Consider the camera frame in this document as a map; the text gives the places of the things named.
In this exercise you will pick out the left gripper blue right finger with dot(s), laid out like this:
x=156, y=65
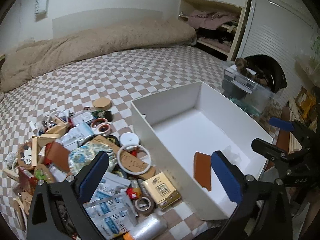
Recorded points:
x=229, y=175

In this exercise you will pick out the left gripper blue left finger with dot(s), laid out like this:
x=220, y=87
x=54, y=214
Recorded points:
x=91, y=175

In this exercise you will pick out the brown leather case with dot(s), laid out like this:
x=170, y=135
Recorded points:
x=202, y=170

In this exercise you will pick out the red cigarette box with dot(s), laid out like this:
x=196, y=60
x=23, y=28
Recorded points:
x=27, y=180

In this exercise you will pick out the floral fabric pouch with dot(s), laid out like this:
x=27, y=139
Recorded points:
x=82, y=156

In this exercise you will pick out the blue white mask packet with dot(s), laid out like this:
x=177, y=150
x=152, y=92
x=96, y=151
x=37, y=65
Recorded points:
x=110, y=208

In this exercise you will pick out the green frog cork coaster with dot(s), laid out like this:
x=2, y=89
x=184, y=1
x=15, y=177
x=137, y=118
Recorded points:
x=42, y=172

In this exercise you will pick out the brown tape roll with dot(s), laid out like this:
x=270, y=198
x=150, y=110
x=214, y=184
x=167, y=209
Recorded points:
x=144, y=205

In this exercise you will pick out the red white scissors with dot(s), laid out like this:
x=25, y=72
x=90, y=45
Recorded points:
x=100, y=126

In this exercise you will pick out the white round disc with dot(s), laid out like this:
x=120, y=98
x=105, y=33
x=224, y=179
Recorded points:
x=128, y=138

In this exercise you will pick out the beige small carton box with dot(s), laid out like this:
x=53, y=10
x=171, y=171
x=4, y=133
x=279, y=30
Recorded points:
x=161, y=190

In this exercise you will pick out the white storage box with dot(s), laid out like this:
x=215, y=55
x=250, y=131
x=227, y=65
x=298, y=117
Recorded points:
x=175, y=124

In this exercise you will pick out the panda cork coaster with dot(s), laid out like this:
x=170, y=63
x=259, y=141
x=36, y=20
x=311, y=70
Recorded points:
x=24, y=156

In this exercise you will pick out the wooden block stick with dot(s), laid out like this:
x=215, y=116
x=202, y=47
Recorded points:
x=34, y=151

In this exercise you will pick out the round wooden lid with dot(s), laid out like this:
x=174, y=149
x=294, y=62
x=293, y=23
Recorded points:
x=102, y=104

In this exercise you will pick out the clear plastic storage bin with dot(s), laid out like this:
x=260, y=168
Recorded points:
x=250, y=96

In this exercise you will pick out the black hat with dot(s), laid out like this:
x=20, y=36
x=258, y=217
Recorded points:
x=269, y=69

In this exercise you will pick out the checkered bed sheet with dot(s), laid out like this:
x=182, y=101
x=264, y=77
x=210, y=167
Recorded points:
x=121, y=77

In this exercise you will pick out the beige duvet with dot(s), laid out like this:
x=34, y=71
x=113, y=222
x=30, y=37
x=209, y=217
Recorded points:
x=33, y=59

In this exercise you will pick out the closet shelf with clothes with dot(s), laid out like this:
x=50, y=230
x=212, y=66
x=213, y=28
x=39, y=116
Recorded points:
x=219, y=25

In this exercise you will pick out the white ring hoop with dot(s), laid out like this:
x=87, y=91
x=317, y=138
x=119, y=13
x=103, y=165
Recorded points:
x=131, y=164

